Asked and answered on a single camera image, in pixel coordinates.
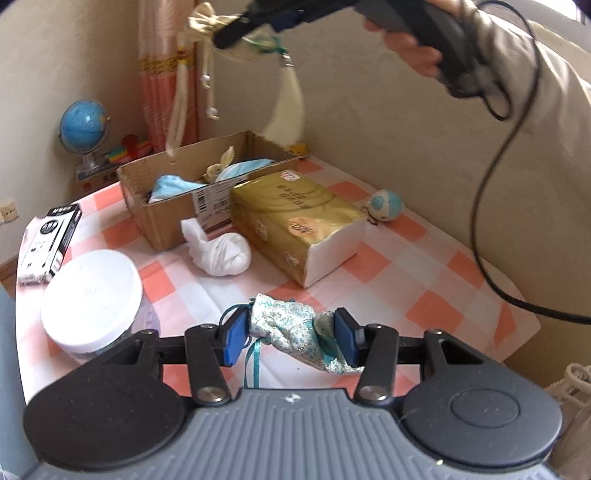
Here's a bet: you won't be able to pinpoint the cream sachet with tassel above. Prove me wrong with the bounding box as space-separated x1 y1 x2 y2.
164 2 306 158

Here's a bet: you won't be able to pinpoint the blue brocade sachet pouch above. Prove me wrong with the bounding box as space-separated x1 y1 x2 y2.
218 294 363 388

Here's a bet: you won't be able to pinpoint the blue surgical face mask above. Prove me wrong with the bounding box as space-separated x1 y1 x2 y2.
148 175 207 203

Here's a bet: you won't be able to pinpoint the person right hand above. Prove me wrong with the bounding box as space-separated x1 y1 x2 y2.
363 19 443 78

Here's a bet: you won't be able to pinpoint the pink patterned curtain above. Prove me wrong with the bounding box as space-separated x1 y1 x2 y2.
138 0 195 153

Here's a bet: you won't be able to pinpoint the white knotted cloth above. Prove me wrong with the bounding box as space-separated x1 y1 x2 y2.
180 218 252 277

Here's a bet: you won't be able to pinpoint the clear jar white lid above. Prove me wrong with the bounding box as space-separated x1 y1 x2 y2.
40 249 160 363

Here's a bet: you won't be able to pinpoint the gold tissue pack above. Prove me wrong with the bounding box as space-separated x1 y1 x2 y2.
230 170 367 288

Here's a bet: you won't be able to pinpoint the blue white plush ball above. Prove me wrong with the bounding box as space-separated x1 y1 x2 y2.
363 189 404 225

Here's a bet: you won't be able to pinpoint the colourful toy blocks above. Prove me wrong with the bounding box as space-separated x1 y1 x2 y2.
105 134 153 165

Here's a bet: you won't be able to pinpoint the cardboard box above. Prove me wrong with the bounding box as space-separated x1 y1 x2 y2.
117 131 297 252

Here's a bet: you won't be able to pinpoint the blue desk globe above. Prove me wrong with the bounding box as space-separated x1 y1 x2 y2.
58 100 110 173

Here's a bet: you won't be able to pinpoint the black white product box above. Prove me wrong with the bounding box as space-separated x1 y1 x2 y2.
17 203 82 285

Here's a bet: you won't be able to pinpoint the blue embroidered cushion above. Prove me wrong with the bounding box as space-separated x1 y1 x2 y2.
0 287 38 479

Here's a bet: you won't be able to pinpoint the black cable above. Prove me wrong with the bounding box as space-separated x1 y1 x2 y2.
469 0 591 325

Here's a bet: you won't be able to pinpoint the wall power socket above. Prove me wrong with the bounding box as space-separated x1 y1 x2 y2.
0 199 19 223

